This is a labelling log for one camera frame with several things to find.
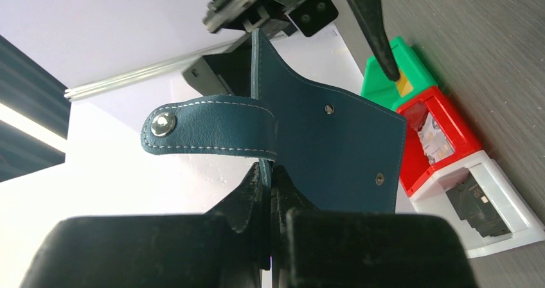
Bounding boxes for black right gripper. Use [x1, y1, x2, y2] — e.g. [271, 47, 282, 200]
[182, 0, 400, 97]

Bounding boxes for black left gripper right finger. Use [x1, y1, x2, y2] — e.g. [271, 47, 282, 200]
[271, 166, 478, 287]

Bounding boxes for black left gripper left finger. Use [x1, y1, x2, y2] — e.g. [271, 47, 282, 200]
[21, 163, 269, 287]

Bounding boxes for blue leather card holder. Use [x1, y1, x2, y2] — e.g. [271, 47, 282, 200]
[140, 30, 407, 213]

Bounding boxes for gold card in green bin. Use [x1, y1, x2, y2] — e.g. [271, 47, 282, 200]
[395, 73, 414, 98]

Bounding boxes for cards in red bin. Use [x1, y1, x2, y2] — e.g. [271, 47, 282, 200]
[417, 112, 454, 165]

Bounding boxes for green plastic bin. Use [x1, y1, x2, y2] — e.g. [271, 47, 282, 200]
[361, 35, 440, 111]

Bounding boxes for black item in white bin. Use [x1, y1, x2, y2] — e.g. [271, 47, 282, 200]
[446, 173, 511, 237]

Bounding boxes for white plastic bin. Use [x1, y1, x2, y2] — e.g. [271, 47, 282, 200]
[409, 150, 544, 258]

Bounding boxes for red plastic bin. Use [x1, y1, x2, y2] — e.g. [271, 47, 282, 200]
[397, 86, 482, 197]

